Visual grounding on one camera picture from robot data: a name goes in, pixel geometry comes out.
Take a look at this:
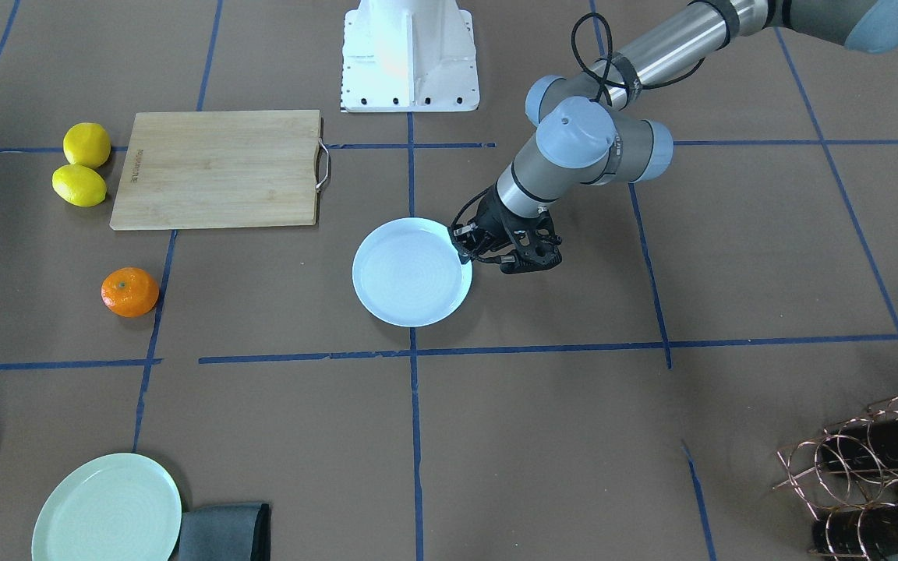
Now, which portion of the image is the yellow lemon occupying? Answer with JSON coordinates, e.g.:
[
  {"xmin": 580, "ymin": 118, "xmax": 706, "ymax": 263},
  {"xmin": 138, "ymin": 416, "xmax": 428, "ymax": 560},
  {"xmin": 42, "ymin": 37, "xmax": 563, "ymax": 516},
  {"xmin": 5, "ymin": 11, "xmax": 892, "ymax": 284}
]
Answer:
[
  {"xmin": 62, "ymin": 123, "xmax": 113, "ymax": 169},
  {"xmin": 52, "ymin": 164, "xmax": 107, "ymax": 207}
]

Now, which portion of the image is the dark wine bottle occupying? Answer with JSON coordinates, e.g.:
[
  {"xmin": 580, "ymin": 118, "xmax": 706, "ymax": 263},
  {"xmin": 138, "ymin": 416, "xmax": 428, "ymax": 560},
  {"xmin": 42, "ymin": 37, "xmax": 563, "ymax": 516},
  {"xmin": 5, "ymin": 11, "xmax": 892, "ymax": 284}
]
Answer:
[
  {"xmin": 811, "ymin": 505, "xmax": 898, "ymax": 560},
  {"xmin": 819, "ymin": 418, "xmax": 898, "ymax": 473}
]

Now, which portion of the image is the orange mandarin fruit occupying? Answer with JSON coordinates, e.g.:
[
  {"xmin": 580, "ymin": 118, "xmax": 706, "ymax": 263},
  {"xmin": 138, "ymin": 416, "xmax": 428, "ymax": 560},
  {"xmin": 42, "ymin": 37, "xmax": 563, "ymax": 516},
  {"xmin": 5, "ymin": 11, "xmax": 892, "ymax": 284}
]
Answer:
[{"xmin": 101, "ymin": 267, "xmax": 160, "ymax": 317}]

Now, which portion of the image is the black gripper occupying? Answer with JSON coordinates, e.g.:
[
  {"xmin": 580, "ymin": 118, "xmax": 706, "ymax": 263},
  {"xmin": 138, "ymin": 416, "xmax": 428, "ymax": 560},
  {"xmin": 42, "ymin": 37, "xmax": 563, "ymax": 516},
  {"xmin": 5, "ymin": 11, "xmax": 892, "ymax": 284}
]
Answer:
[{"xmin": 451, "ymin": 192, "xmax": 562, "ymax": 274}]

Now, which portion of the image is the dark grey folded cloth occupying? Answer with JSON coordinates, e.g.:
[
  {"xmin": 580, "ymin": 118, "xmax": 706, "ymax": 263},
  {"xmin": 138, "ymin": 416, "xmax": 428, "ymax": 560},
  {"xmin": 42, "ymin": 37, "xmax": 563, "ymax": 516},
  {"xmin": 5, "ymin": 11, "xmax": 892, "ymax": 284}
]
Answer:
[{"xmin": 178, "ymin": 502, "xmax": 272, "ymax": 560}]

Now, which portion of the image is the light green plate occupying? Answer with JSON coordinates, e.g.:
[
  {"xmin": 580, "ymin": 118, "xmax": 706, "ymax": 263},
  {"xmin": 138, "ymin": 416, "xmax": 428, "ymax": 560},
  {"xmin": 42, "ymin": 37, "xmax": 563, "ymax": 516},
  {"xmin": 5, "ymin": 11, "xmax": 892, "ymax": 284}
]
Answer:
[{"xmin": 30, "ymin": 453, "xmax": 182, "ymax": 560}]

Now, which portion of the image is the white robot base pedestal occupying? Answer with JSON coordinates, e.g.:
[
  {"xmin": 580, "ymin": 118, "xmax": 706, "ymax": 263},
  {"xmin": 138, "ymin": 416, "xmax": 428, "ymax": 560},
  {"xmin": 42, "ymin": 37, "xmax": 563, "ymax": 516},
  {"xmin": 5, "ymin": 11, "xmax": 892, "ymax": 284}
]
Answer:
[{"xmin": 340, "ymin": 1, "xmax": 480, "ymax": 113}]

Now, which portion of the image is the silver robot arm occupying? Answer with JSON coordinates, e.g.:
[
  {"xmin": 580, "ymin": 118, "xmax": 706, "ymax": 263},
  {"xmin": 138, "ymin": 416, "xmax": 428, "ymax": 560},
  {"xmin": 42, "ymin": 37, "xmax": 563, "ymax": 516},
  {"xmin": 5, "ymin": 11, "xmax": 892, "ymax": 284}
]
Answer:
[{"xmin": 447, "ymin": 1, "xmax": 898, "ymax": 274}]

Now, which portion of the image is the dark wine bottle lower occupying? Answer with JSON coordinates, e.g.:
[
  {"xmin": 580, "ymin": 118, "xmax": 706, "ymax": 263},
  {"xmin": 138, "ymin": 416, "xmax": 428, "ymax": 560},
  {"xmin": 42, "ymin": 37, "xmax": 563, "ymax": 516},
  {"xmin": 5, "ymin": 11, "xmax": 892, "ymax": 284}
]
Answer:
[{"xmin": 811, "ymin": 505, "xmax": 898, "ymax": 560}]

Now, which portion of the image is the lower yellow lemon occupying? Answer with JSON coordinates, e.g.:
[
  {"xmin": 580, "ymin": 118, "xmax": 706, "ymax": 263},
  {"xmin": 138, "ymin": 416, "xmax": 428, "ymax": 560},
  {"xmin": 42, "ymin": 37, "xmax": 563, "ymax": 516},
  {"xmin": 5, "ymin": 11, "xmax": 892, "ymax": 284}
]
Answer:
[{"xmin": 52, "ymin": 164, "xmax": 107, "ymax": 207}]

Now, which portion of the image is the dark wine bottle upper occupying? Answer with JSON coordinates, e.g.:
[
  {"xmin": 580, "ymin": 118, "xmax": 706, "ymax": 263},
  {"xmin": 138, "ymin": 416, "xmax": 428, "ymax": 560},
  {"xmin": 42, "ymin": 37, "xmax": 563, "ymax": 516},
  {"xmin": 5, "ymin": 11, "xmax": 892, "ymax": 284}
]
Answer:
[{"xmin": 819, "ymin": 418, "xmax": 898, "ymax": 473}]

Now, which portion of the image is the light blue plate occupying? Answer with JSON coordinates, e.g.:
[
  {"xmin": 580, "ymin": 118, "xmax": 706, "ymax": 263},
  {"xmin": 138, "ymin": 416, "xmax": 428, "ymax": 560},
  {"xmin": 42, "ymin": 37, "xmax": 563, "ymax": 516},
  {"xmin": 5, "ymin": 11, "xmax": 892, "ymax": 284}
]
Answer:
[{"xmin": 352, "ymin": 217, "xmax": 473, "ymax": 327}]

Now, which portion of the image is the upper yellow lemon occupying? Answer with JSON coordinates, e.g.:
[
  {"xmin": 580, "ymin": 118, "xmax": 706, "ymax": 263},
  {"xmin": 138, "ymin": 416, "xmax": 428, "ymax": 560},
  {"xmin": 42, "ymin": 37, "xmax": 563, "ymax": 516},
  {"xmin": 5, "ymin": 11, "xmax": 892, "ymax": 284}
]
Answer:
[{"xmin": 62, "ymin": 123, "xmax": 113, "ymax": 169}]

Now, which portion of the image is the wooden cutting board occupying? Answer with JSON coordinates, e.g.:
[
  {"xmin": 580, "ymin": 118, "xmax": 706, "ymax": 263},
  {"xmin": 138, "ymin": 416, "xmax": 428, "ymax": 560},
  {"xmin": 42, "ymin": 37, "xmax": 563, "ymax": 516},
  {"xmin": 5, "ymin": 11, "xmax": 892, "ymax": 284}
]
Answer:
[{"xmin": 109, "ymin": 109, "xmax": 329, "ymax": 231}]

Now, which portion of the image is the copper wire bottle rack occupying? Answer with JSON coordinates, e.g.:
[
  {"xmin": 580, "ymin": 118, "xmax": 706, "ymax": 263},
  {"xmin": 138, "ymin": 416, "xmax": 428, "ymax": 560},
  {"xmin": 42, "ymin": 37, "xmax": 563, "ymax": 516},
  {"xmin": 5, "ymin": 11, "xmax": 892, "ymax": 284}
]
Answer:
[{"xmin": 776, "ymin": 395, "xmax": 898, "ymax": 560}]

